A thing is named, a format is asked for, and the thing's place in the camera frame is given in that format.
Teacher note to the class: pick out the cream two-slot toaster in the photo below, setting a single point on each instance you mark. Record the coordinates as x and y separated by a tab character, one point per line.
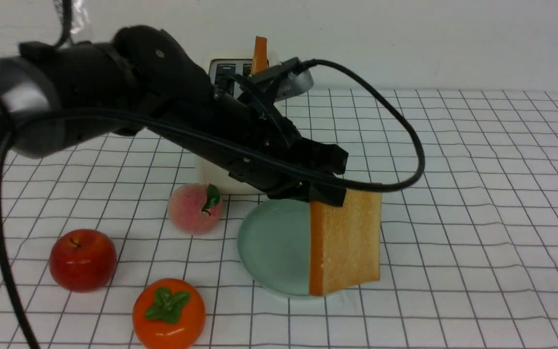
235	62

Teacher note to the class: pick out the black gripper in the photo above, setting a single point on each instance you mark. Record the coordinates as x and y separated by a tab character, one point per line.
225	118

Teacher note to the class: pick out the light green plate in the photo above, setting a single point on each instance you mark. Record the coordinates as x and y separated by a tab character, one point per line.
273	244

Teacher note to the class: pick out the orange persimmon with green leaf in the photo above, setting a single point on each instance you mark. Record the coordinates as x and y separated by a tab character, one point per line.
169	314

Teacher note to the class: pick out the white grid tablecloth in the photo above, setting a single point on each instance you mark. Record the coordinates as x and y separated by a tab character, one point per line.
469	255

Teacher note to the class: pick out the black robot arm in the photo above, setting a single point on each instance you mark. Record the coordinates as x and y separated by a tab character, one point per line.
145	71

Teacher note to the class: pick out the pink peach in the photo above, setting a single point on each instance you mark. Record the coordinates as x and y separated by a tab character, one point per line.
195	208

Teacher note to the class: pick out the toast slice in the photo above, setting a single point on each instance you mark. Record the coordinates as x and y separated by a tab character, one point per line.
345	243
260	56

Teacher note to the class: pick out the red apple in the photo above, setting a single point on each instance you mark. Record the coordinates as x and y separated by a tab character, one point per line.
83	260

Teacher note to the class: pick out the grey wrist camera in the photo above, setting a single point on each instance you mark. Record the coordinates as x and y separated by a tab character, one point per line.
284	80

